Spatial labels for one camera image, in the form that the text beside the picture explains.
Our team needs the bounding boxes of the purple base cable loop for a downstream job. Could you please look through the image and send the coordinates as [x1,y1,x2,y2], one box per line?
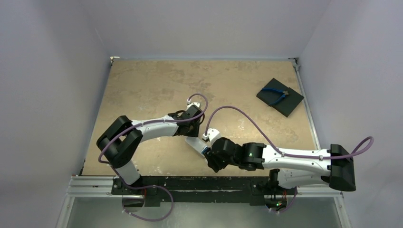
[121,185,174,223]

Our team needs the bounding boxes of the black flat box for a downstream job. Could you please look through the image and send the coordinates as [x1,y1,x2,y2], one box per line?
[256,78,304,117]

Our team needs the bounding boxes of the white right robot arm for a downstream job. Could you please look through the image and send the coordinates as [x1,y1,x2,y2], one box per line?
[204,137,356,193]

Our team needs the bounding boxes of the aluminium frame rail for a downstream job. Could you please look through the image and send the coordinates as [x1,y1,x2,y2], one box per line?
[57,176,350,228]

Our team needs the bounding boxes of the white remote control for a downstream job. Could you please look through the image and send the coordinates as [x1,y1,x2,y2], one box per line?
[185,137,211,155]

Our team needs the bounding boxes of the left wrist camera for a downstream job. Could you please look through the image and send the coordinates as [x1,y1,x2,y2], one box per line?
[186,98,201,108]

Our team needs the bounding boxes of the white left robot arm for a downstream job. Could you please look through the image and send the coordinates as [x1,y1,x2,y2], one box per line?
[96,102,204,194]

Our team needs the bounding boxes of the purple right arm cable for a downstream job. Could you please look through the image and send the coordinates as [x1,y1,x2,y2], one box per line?
[204,105,374,160]

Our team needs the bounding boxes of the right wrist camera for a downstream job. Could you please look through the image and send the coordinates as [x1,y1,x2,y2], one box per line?
[201,128,221,145]

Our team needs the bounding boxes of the blue handled pliers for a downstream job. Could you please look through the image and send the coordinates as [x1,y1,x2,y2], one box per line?
[261,88,290,107]

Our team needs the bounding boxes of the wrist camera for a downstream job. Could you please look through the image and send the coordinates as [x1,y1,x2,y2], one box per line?
[201,128,221,145]
[186,98,201,108]

